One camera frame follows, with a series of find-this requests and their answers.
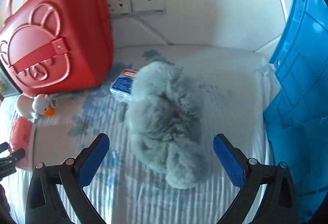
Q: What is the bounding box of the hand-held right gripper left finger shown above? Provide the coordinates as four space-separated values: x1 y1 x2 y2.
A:
24 133 110 224

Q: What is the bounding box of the dark gift box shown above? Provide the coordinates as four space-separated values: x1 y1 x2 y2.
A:
0 67 22 98

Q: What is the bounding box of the grey furry plush toy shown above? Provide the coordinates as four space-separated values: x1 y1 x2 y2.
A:
124 61 210 190

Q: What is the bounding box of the white wall socket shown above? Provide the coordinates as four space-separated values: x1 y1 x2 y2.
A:
105 0 133 17

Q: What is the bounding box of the blue plastic crate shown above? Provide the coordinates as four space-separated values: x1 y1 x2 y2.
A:
263 0 328 224

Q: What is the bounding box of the pink tissue packet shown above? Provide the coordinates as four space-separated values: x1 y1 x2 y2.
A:
8 117 37 171

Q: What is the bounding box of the small blue white packet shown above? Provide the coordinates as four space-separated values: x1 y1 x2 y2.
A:
110 69 139 103

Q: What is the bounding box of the red bear-embossed carry case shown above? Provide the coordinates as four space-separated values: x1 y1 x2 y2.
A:
0 0 115 98

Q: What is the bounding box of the person's left forearm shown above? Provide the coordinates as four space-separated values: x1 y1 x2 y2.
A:
0 185 11 218

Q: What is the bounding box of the white duck plush toy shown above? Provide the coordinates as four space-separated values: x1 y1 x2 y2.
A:
16 93 57 120

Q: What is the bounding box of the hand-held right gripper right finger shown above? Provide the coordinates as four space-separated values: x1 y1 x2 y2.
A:
213 133 299 224

